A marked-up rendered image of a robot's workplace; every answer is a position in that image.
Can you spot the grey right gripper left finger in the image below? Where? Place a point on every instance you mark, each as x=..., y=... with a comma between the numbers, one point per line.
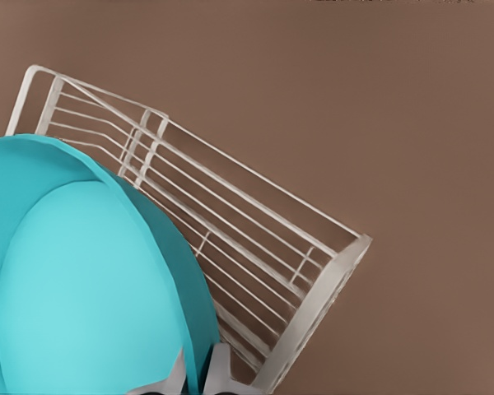
x=175, y=375

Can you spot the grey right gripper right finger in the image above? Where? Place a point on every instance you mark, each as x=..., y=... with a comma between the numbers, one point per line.
x=219, y=370

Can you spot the turquoise plate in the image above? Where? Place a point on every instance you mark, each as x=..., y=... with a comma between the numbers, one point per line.
x=86, y=267

